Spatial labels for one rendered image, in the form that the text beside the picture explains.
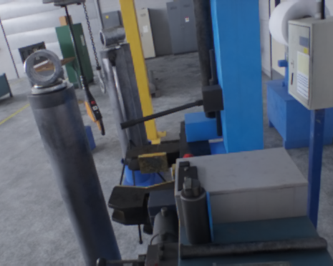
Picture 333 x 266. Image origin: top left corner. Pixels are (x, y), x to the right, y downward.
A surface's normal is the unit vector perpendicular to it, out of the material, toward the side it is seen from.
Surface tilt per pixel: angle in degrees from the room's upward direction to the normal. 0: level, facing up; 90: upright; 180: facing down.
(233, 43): 90
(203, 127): 90
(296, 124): 90
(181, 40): 90
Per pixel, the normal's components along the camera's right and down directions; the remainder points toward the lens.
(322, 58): -0.07, 0.39
